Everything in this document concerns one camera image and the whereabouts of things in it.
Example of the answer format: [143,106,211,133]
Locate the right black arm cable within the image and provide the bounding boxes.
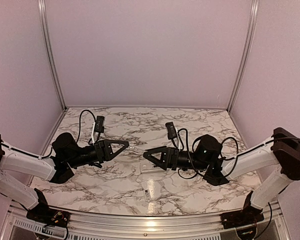
[177,128,300,180]

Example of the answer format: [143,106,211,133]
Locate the white remote control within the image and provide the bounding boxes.
[140,163,162,174]

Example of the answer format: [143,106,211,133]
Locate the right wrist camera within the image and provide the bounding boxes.
[165,121,180,149]

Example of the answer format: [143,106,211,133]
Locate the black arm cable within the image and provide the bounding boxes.
[0,109,103,168]
[177,128,300,180]

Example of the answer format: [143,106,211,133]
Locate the left aluminium frame post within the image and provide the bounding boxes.
[38,0,67,112]

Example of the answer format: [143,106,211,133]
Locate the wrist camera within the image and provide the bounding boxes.
[89,115,105,145]
[165,121,180,149]

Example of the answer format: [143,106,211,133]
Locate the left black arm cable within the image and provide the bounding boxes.
[0,109,103,168]

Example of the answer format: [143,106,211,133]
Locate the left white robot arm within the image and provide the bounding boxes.
[0,132,129,223]

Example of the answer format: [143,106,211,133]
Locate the right aluminium frame post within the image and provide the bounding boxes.
[226,0,260,115]

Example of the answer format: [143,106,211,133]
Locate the aluminium frame post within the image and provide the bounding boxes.
[226,0,260,115]
[38,0,67,112]

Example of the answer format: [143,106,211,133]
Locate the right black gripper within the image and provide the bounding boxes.
[144,145,209,171]

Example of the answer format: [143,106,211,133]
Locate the white battery cover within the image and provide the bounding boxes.
[144,189,152,202]

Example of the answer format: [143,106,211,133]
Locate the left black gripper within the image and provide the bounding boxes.
[67,139,129,169]

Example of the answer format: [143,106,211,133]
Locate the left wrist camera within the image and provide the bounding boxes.
[89,115,105,145]

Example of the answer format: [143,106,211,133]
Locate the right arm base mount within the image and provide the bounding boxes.
[220,191,265,229]

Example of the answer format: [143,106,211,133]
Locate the front aluminium rail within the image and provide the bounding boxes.
[0,202,291,240]

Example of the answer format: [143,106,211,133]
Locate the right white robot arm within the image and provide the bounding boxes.
[143,127,300,224]

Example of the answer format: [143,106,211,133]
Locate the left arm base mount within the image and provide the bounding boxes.
[26,188,70,228]

